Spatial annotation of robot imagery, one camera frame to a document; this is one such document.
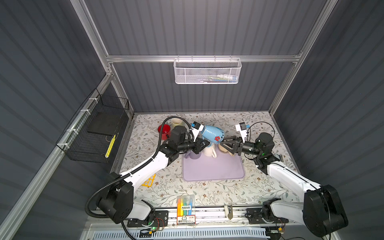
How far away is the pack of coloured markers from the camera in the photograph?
0.74 m

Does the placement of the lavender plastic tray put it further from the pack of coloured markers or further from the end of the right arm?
the end of the right arm

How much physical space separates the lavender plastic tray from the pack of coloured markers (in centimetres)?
11

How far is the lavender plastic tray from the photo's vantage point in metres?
0.91
